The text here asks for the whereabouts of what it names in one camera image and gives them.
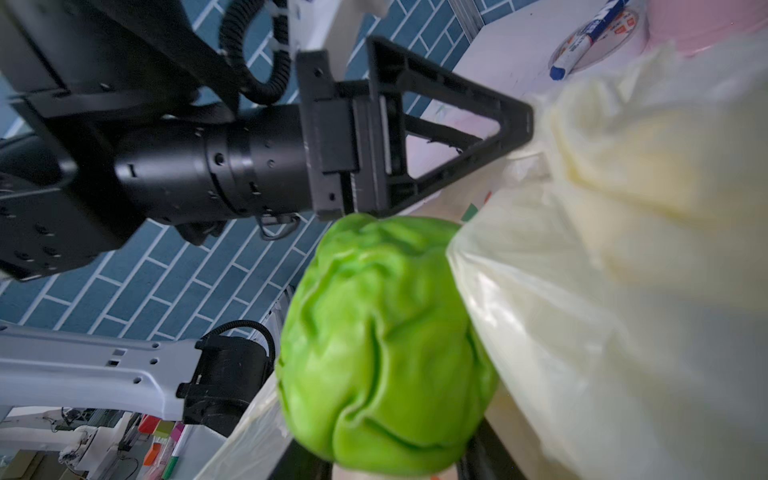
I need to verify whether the blue marker pen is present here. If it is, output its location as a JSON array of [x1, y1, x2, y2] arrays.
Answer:
[[549, 0, 628, 81]]

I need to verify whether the yellow printed plastic bag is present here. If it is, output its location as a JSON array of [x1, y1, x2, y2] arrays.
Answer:
[[200, 32, 767, 479]]

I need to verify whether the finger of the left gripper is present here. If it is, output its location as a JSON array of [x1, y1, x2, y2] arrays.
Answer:
[[350, 36, 534, 218]]

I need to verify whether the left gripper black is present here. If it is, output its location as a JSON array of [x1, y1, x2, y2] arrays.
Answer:
[[113, 50, 361, 226]]

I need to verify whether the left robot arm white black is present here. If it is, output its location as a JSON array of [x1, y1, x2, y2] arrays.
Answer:
[[1, 1, 534, 281]]

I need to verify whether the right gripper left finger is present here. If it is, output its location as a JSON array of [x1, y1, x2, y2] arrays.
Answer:
[[268, 440, 333, 480]]

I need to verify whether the pink pencil cup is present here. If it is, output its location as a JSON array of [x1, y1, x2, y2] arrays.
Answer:
[[646, 0, 767, 56]]

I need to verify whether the dark green wrinkled fruit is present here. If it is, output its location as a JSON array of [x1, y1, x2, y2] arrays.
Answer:
[[276, 214, 498, 477]]

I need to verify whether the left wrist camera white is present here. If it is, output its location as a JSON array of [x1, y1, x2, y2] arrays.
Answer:
[[287, 0, 392, 81]]

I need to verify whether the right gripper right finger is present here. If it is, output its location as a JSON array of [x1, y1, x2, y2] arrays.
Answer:
[[457, 419, 526, 480]]

